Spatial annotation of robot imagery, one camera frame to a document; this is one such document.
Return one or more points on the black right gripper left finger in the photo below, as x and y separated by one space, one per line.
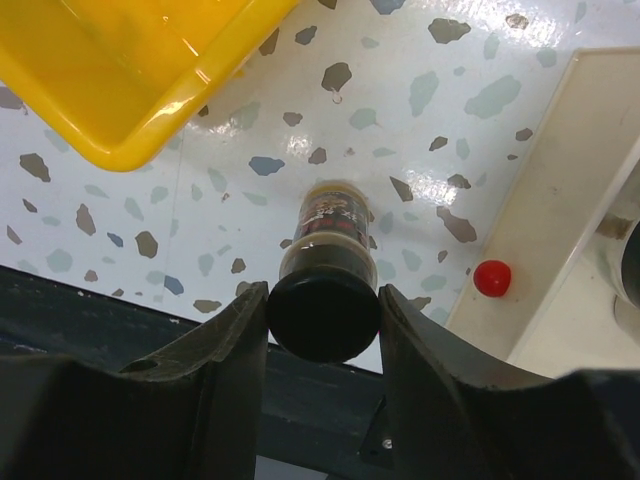
189 410

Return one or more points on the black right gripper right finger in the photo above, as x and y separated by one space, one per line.
456 412

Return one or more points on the black lid seasoning jar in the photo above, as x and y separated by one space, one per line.
622 254

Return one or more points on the cream divided organizer box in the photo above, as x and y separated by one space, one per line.
558 234

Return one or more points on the small red cap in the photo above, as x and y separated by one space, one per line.
492 278

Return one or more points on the yellow plastic tray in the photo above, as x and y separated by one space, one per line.
118 79

